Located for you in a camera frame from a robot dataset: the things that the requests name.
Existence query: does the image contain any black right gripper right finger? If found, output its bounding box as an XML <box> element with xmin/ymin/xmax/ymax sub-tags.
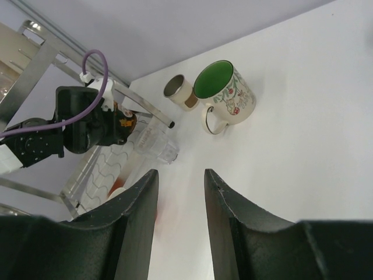
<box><xmin>204</xmin><ymin>169</ymin><xmax>372</xmax><ymax>279</ymax></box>

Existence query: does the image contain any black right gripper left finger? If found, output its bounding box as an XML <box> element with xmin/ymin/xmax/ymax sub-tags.
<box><xmin>1</xmin><ymin>169</ymin><xmax>159</xmax><ymax>279</ymax></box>

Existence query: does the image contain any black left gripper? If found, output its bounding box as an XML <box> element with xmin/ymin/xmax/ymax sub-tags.
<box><xmin>90</xmin><ymin>101</ymin><xmax>116</xmax><ymax>146</ymax></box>

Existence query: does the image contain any dark brown mug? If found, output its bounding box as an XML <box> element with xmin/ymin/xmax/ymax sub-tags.
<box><xmin>114</xmin><ymin>102</ymin><xmax>137</xmax><ymax>145</ymax></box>

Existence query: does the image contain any iridescent pink mug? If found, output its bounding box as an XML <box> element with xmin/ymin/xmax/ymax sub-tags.
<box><xmin>1</xmin><ymin>68</ymin><xmax>19</xmax><ymax>98</ymax></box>

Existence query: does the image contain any tall beige cup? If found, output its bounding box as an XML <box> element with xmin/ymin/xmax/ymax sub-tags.
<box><xmin>0</xmin><ymin>23</ymin><xmax>38</xmax><ymax>74</ymax></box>

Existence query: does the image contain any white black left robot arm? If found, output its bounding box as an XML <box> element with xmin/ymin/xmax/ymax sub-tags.
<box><xmin>1</xmin><ymin>86</ymin><xmax>137</xmax><ymax>174</ymax></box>

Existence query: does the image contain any stainless steel dish rack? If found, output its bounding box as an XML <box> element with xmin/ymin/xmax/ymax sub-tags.
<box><xmin>0</xmin><ymin>19</ymin><xmax>175</xmax><ymax>219</ymax></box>

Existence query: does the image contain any clear glass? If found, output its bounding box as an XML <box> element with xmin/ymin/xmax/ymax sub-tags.
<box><xmin>134</xmin><ymin>125</ymin><xmax>180</xmax><ymax>165</ymax></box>

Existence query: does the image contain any orange mug white inside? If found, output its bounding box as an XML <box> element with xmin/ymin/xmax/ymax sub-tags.
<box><xmin>106</xmin><ymin>177</ymin><xmax>160</xmax><ymax>228</ymax></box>

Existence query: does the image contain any steel cup with brown band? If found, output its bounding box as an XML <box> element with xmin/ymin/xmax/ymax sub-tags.
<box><xmin>163</xmin><ymin>74</ymin><xmax>199</xmax><ymax>111</ymax></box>

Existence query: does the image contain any floral mug green inside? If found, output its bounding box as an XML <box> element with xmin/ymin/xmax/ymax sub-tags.
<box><xmin>193</xmin><ymin>60</ymin><xmax>256</xmax><ymax>135</ymax></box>

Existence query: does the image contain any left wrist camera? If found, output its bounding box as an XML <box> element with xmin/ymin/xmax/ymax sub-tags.
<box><xmin>79</xmin><ymin>72</ymin><xmax>115</xmax><ymax>111</ymax></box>

